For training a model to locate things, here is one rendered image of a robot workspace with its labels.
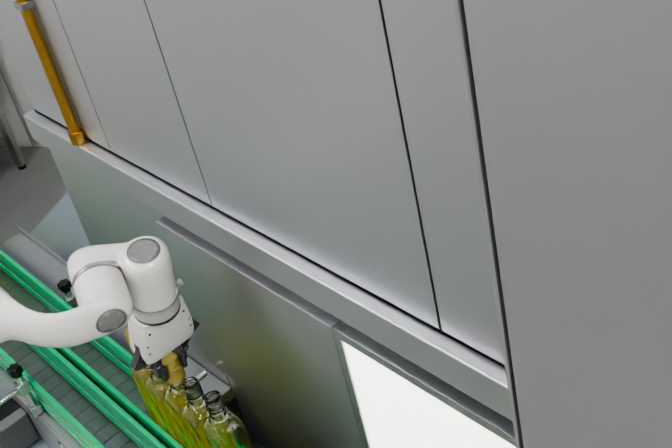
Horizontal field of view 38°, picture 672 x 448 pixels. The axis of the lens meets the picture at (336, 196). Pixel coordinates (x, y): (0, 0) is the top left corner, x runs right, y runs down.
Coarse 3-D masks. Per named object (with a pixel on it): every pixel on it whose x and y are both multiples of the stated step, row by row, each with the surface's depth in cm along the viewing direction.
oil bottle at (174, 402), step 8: (168, 392) 171; (168, 400) 171; (176, 400) 169; (184, 400) 169; (168, 408) 173; (176, 408) 169; (176, 416) 171; (176, 424) 174; (184, 424) 171; (184, 432) 173; (184, 440) 176
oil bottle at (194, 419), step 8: (184, 408) 167; (200, 408) 166; (184, 416) 167; (192, 416) 165; (200, 416) 165; (208, 416) 166; (192, 424) 166; (200, 424) 165; (192, 432) 168; (200, 432) 166; (192, 440) 171; (200, 440) 167
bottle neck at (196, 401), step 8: (192, 376) 165; (184, 384) 164; (192, 384) 166; (200, 384) 165; (184, 392) 164; (192, 392) 163; (200, 392) 164; (192, 400) 164; (200, 400) 165; (192, 408) 166
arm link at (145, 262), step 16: (144, 240) 149; (160, 240) 149; (80, 256) 147; (96, 256) 146; (112, 256) 147; (128, 256) 146; (144, 256) 146; (160, 256) 147; (80, 272) 145; (128, 272) 146; (144, 272) 145; (160, 272) 147; (128, 288) 150; (144, 288) 148; (160, 288) 149; (176, 288) 154; (144, 304) 151; (160, 304) 151
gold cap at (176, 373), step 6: (168, 354) 168; (174, 354) 167; (162, 360) 167; (168, 360) 166; (174, 360) 166; (168, 366) 166; (174, 366) 166; (180, 366) 167; (168, 372) 166; (174, 372) 167; (180, 372) 168; (168, 378) 167; (174, 378) 167; (180, 378) 168
